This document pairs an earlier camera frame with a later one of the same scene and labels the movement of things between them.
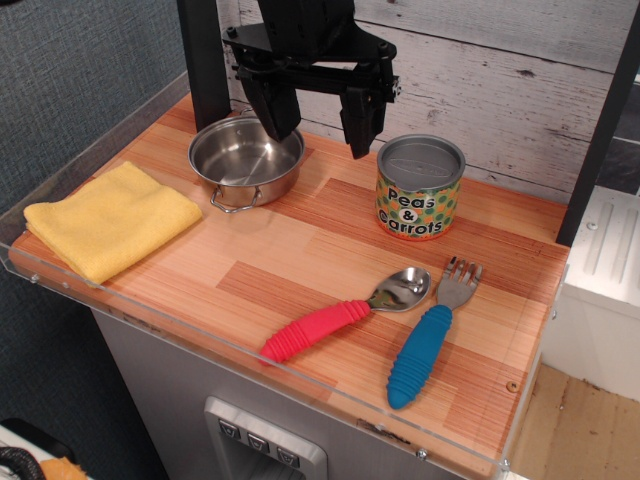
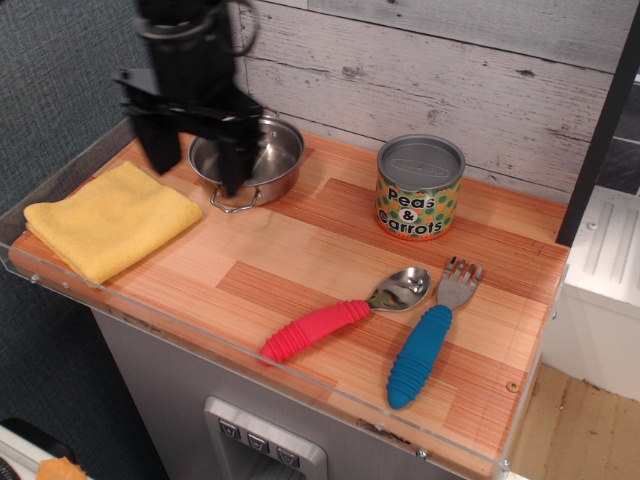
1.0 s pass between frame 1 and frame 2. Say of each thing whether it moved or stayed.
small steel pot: stayed
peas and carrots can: stayed
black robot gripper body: moved
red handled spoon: stayed
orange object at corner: stayed
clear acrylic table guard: stayed
